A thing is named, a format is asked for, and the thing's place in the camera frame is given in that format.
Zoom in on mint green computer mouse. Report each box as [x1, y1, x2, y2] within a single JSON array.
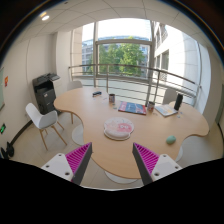
[[166, 135, 176, 144]]

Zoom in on dark mug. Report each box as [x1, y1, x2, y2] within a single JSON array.
[[109, 94, 115, 103]]

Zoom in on white chair behind table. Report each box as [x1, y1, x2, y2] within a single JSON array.
[[67, 80, 83, 91]]

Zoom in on white chair wooden legs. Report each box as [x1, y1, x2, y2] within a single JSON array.
[[25, 103, 64, 146]]

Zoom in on small dark blue box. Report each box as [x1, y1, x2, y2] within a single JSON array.
[[92, 91, 102, 97]]

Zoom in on small patterned cup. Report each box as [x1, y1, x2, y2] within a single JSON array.
[[147, 101, 155, 112]]

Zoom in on wooden meeting table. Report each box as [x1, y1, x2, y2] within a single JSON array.
[[54, 87, 209, 179]]

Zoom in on red blue magazine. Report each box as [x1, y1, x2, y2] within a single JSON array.
[[119, 101, 146, 115]]

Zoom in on white chair at right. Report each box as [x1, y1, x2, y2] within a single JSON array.
[[163, 88, 177, 104]]

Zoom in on metal window railing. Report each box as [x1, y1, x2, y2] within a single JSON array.
[[68, 64, 200, 105]]

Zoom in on open white book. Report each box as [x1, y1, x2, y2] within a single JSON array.
[[155, 104, 177, 117]]

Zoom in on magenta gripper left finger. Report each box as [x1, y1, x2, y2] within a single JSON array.
[[41, 142, 93, 186]]

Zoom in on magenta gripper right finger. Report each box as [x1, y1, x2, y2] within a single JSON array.
[[132, 142, 183, 186]]

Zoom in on black office printer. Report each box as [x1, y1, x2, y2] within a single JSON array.
[[32, 73, 59, 114]]

